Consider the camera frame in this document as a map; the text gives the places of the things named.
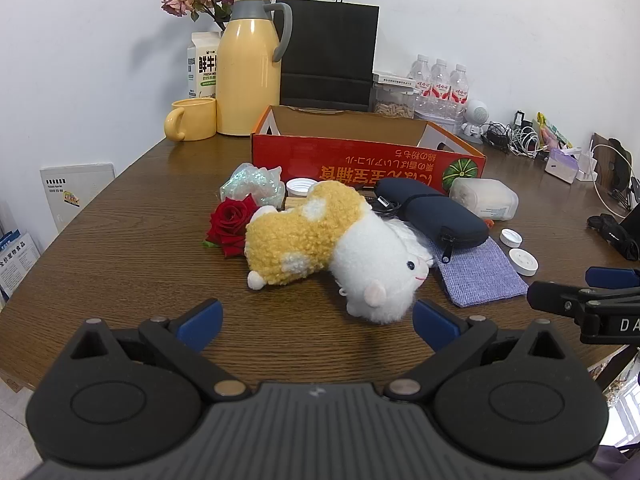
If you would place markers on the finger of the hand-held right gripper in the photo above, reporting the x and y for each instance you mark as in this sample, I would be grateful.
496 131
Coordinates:
610 276
550 297

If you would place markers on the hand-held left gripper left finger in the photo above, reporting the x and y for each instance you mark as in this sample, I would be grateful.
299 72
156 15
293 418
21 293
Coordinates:
202 322

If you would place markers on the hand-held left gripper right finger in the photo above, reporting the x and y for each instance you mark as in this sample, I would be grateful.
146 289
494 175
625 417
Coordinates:
435 325

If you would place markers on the large white cap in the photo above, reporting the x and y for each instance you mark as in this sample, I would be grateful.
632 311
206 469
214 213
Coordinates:
523 261

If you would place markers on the purple cloth pouch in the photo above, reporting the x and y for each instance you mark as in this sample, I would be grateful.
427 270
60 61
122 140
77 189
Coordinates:
480 275

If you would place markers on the small white cap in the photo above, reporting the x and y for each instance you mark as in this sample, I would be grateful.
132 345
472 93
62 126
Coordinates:
510 237

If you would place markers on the small orange clip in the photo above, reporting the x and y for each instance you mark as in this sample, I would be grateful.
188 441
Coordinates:
488 222

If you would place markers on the red rose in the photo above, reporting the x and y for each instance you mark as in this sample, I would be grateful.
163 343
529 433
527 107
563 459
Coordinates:
230 222

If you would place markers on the navy zip case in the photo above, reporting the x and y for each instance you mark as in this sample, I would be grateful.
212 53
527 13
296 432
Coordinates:
440 215

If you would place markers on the translucent plastic box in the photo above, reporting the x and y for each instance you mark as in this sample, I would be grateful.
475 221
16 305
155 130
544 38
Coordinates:
485 200

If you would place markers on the yellow white plush hamster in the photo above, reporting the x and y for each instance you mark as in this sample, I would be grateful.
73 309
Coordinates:
310 240

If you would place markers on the iridescent plastic bag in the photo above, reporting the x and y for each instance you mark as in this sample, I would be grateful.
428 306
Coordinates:
250 185

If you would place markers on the ribbed white bottle cap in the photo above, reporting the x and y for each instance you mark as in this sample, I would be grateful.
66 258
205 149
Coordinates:
300 187

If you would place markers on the red cardboard box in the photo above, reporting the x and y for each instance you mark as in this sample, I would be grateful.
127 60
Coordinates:
340 160

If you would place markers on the black stand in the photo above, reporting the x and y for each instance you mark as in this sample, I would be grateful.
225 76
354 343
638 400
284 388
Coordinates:
625 185

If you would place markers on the white power adapter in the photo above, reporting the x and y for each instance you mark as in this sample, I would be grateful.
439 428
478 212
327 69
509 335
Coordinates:
586 162

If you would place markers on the purple tissue box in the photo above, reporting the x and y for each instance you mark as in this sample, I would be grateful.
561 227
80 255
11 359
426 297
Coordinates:
560 166

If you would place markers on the brown cardboard piece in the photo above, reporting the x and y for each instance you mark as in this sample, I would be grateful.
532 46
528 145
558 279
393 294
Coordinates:
602 155

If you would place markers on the small wooden block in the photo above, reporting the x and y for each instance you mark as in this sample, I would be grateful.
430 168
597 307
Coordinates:
292 203

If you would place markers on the green yellow snack packets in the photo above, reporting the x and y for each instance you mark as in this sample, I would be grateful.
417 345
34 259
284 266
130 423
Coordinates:
552 127

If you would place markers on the black charger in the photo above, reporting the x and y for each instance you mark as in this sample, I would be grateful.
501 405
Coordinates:
522 119

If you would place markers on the white board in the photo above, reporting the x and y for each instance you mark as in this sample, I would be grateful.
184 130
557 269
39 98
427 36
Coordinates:
75 195

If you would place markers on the blue booklets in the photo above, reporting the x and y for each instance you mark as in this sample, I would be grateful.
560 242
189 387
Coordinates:
15 260

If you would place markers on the white robot figurine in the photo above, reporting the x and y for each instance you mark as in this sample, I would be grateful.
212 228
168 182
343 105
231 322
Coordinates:
474 115

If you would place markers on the yellow mug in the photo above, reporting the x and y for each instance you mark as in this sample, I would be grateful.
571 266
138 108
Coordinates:
195 120

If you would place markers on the clear seed container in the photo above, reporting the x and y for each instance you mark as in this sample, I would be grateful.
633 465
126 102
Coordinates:
392 106

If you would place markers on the clear water bottle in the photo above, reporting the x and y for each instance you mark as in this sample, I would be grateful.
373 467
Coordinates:
440 85
459 87
421 80

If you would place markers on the flat white box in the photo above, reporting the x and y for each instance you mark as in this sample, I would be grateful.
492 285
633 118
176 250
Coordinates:
395 80

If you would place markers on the white milk carton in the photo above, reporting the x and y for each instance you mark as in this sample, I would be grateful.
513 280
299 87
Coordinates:
202 67

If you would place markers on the yellow thermos jug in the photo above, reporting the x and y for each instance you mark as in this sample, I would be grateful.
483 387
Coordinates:
247 70

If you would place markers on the black paper bag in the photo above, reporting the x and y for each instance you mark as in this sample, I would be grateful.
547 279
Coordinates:
325 45

